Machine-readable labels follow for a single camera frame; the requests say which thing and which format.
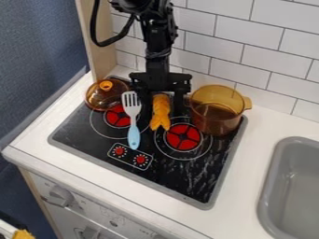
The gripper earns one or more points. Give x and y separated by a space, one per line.
159 78

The orange toy bread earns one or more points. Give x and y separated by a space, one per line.
160 112

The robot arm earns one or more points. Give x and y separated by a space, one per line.
155 31

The blue and white spatula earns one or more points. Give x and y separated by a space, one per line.
132 118

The orange transparent pot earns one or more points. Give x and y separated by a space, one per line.
217 109

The toy stove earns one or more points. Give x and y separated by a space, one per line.
149 149

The orange transparent lid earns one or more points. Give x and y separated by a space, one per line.
106 94

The toy sink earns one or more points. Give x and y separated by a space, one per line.
290 189

